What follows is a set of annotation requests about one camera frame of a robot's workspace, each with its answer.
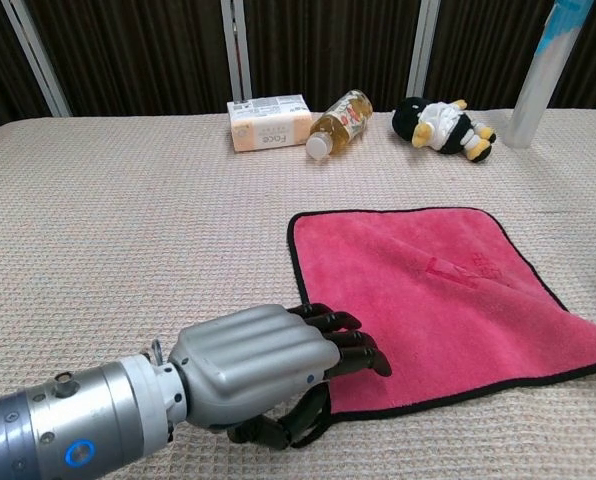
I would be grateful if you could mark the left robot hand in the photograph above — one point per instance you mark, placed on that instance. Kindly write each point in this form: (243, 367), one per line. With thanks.
(253, 360)

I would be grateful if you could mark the pink and black cloth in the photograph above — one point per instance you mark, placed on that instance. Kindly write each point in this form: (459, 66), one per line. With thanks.
(428, 310)

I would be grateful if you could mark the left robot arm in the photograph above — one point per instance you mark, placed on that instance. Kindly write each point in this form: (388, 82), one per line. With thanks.
(78, 425)

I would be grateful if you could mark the beige woven tablecloth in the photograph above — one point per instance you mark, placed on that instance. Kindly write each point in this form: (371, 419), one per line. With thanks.
(128, 225)

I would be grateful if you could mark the peach white tissue pack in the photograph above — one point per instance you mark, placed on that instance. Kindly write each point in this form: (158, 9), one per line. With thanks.
(268, 125)

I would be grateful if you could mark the amber tea bottle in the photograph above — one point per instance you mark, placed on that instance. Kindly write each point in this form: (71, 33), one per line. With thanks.
(343, 122)

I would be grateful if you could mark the black white plush penguin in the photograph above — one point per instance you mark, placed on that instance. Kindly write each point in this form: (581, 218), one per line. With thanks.
(443, 130)

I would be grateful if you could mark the black pleated curtain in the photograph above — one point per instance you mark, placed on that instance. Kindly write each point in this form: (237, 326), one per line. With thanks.
(143, 50)

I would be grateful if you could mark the white metal frame post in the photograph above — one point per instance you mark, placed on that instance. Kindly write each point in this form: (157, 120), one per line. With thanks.
(35, 55)
(235, 45)
(423, 45)

